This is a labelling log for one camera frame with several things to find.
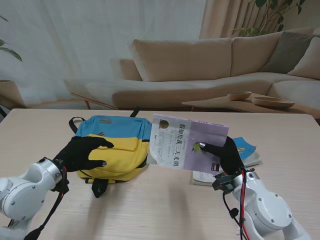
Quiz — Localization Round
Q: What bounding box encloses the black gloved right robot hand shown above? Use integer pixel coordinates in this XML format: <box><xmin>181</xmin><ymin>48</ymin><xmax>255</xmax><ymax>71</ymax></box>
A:
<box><xmin>201</xmin><ymin>136</ymin><xmax>245</xmax><ymax>176</ymax></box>

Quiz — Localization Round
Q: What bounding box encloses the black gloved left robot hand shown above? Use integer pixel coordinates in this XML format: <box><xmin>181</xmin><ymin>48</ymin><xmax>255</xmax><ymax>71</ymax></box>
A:
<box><xmin>53</xmin><ymin>134</ymin><xmax>115</xmax><ymax>174</ymax></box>

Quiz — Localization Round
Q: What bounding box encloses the blue cover book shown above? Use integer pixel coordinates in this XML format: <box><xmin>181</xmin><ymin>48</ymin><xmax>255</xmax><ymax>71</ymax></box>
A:
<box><xmin>231</xmin><ymin>136</ymin><xmax>263</xmax><ymax>167</ymax></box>

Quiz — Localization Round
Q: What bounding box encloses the teal cover book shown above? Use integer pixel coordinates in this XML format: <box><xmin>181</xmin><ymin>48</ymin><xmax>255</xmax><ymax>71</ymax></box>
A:
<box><xmin>191</xmin><ymin>169</ymin><xmax>227</xmax><ymax>187</ymax></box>

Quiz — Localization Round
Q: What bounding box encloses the blue and yellow school bag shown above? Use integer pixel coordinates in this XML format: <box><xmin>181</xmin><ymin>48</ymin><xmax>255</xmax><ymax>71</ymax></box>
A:
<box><xmin>69</xmin><ymin>107</ymin><xmax>155</xmax><ymax>198</ymax></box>

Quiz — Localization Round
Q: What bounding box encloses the purple cover book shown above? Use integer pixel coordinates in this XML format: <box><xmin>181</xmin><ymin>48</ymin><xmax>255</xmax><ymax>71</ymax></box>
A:
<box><xmin>147</xmin><ymin>113</ymin><xmax>230</xmax><ymax>173</ymax></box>

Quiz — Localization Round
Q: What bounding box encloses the wooden coffee table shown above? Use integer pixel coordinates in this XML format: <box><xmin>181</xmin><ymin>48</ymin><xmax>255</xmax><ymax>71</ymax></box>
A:
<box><xmin>181</xmin><ymin>92</ymin><xmax>320</xmax><ymax>118</ymax></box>

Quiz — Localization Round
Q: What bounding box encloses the small wooden bowl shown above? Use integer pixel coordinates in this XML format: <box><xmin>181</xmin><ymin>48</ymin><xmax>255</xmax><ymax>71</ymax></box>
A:
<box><xmin>227</xmin><ymin>91</ymin><xmax>253</xmax><ymax>101</ymax></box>

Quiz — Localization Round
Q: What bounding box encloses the large shallow wooden bowl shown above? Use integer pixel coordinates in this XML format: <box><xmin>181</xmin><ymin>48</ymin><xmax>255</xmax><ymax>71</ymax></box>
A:
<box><xmin>251</xmin><ymin>96</ymin><xmax>296</xmax><ymax>109</ymax></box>

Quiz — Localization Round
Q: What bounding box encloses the brown plant pot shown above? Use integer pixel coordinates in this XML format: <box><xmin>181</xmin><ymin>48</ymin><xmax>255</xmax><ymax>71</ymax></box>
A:
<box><xmin>0</xmin><ymin>79</ymin><xmax>26</xmax><ymax>110</ymax></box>

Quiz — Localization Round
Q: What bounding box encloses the beige sofa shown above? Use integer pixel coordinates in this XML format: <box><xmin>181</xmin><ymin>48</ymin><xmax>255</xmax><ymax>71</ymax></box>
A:
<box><xmin>63</xmin><ymin>27</ymin><xmax>320</xmax><ymax>111</ymax></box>

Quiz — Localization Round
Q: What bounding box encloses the grey cushion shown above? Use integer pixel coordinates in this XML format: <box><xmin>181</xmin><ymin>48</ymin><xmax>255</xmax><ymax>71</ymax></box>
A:
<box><xmin>261</xmin><ymin>31</ymin><xmax>315</xmax><ymax>75</ymax></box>

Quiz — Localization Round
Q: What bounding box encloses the dark green long-leaf plant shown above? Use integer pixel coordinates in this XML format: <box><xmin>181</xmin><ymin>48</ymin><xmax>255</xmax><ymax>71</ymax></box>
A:
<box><xmin>0</xmin><ymin>16</ymin><xmax>23</xmax><ymax>63</ymax></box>

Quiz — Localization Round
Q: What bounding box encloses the beige cushion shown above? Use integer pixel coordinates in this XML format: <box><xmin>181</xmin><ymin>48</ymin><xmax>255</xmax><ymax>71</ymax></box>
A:
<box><xmin>287</xmin><ymin>36</ymin><xmax>320</xmax><ymax>81</ymax></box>

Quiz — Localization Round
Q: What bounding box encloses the tall green leafy plant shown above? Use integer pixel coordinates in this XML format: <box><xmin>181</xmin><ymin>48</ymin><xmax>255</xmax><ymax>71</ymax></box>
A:
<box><xmin>231</xmin><ymin>0</ymin><xmax>308</xmax><ymax>38</ymax></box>

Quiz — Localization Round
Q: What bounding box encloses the beige curtain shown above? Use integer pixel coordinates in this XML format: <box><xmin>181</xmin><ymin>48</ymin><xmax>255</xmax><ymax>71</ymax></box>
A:
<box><xmin>199</xmin><ymin>0</ymin><xmax>283</xmax><ymax>40</ymax></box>

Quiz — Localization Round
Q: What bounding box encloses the right arm red black cable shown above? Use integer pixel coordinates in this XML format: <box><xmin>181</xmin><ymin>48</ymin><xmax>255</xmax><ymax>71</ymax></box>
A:
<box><xmin>222</xmin><ymin>169</ymin><xmax>251</xmax><ymax>240</ymax></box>

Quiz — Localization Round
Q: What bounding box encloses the arm red black cable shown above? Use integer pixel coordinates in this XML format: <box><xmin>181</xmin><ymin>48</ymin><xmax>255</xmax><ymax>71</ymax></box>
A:
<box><xmin>23</xmin><ymin>167</ymin><xmax>70</xmax><ymax>240</ymax></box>
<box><xmin>222</xmin><ymin>169</ymin><xmax>251</xmax><ymax>240</ymax></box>

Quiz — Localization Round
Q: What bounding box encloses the left arm red black cable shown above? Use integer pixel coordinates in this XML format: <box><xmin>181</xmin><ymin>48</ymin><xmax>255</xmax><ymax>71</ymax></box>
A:
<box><xmin>23</xmin><ymin>167</ymin><xmax>70</xmax><ymax>240</ymax></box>

